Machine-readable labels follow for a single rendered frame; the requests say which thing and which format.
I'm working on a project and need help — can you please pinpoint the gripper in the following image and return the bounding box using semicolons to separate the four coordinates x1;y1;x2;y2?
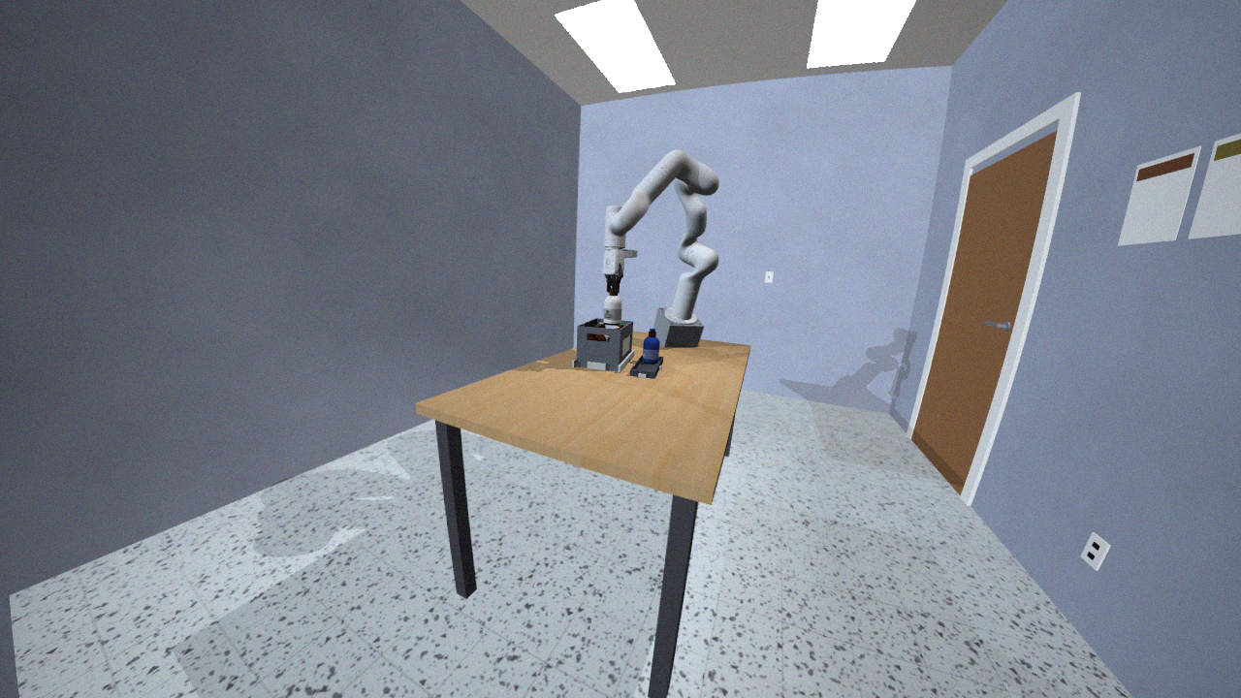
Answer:
603;248;624;294

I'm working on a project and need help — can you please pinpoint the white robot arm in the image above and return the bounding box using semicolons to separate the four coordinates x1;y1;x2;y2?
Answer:
604;150;719;325

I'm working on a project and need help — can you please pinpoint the blue bottle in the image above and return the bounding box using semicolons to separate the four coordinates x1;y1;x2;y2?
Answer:
642;329;659;365

